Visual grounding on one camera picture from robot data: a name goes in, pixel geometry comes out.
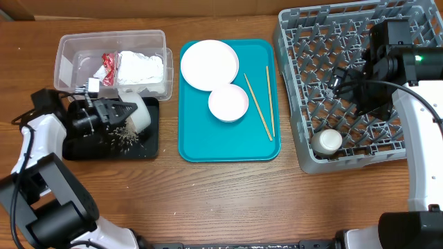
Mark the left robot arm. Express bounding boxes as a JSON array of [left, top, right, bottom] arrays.
[[1, 89, 149, 248]]

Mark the pile of rice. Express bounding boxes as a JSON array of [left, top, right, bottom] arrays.
[[108, 120, 140, 154]]

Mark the wooden chopstick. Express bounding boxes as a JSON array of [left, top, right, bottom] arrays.
[[244, 73, 273, 142], [266, 66, 275, 138]]

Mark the large pink plate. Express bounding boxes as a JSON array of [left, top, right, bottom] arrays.
[[180, 39, 239, 91]]

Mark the clear plastic bin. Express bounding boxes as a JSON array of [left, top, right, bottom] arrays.
[[54, 30, 174, 101]]

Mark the white cup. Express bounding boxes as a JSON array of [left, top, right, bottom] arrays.
[[311, 129, 343, 157]]

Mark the grey bowl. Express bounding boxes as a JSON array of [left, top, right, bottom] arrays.
[[119, 91, 152, 134]]

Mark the white napkin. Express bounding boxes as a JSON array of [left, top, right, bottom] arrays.
[[93, 50, 165, 94]]

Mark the teal plastic tray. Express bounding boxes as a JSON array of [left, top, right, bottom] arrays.
[[178, 39, 281, 163]]

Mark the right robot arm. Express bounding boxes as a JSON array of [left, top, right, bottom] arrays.
[[329, 19, 442, 248]]

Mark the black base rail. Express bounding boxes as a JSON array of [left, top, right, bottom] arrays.
[[140, 239, 345, 249]]

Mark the pink bowl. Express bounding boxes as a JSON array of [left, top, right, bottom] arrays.
[[208, 84, 249, 122]]

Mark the black tray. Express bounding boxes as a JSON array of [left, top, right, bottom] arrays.
[[62, 97, 159, 160]]

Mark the grey dishwasher rack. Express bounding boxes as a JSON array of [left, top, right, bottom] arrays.
[[273, 0, 442, 174]]

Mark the red sauce packet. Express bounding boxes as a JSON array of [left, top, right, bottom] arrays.
[[102, 52, 119, 86]]

